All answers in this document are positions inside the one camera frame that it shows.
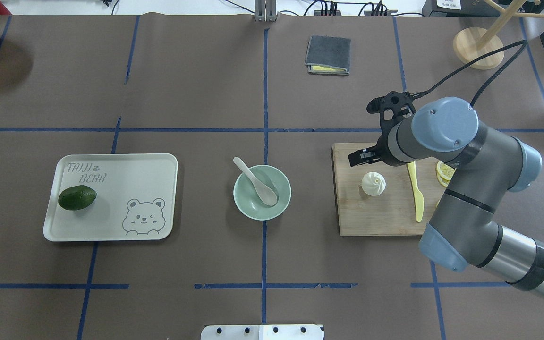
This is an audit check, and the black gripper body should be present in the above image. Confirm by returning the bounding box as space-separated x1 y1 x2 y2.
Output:
374 137 398 167

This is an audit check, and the white steamed bun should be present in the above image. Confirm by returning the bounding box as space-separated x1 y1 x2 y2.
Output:
360 171 387 196

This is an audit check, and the white ceramic spoon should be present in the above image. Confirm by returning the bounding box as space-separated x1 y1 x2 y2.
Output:
233 157 278 206

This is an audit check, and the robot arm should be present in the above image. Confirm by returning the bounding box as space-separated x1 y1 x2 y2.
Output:
348 91 544 298

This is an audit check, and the green ceramic bowl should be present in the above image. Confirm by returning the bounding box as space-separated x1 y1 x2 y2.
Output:
233 164 292 221

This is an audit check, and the yellow plastic knife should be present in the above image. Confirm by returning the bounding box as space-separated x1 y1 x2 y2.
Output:
407 162 425 222

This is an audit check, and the wooden cutting board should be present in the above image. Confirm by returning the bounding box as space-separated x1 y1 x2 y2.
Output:
332 143 445 236

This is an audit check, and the upper lemon slice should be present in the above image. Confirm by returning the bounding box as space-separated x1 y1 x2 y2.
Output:
436 161 456 182

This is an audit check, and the grey folded cloth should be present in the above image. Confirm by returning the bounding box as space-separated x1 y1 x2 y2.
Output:
305 36 351 76

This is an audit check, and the wooden mug tree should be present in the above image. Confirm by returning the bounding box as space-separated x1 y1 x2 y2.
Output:
452 0 544 70

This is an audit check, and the white bear tray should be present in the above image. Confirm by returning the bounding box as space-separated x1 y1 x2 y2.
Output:
43 153 179 242

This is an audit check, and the green avocado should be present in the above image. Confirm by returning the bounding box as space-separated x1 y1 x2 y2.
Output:
58 185 97 211

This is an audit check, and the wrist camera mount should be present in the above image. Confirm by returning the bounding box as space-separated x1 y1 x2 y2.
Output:
366 91 416 136

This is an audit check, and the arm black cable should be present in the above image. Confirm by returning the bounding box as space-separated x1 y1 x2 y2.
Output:
407 40 528 107

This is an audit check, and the aluminium frame post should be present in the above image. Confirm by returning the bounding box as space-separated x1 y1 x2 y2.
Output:
254 0 278 22

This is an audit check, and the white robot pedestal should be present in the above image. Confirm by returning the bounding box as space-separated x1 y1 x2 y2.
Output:
200 323 325 340

